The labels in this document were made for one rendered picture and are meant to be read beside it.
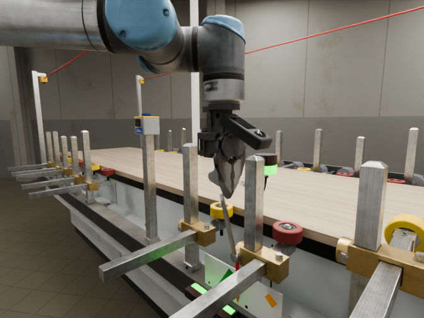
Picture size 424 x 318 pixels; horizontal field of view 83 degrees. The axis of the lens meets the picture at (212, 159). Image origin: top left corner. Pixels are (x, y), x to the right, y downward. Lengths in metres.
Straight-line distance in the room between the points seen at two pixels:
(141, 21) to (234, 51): 0.20
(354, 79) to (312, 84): 0.65
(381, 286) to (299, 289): 0.49
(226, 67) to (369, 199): 0.35
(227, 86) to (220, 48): 0.07
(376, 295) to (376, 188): 0.17
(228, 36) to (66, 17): 0.27
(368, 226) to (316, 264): 0.36
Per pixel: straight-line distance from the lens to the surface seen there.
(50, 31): 0.47
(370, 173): 0.49
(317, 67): 4.67
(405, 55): 5.15
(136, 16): 0.40
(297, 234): 0.70
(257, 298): 0.71
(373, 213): 0.50
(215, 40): 0.52
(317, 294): 0.90
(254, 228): 0.63
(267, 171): 0.62
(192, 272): 0.89
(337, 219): 0.85
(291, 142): 4.51
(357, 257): 0.53
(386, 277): 0.48
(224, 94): 0.50
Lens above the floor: 1.19
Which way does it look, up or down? 8 degrees down
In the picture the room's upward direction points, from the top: straight up
